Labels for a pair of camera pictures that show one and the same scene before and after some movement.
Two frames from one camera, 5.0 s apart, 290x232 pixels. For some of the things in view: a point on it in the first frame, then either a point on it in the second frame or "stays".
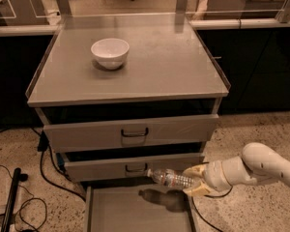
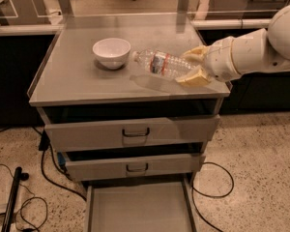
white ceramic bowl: [110, 52] stays
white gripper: [213, 176] → [219, 61]
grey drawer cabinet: [118, 101] stays
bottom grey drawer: [138, 208] stays
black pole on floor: [18, 176] stays
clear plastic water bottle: [171, 178] → [164, 64]
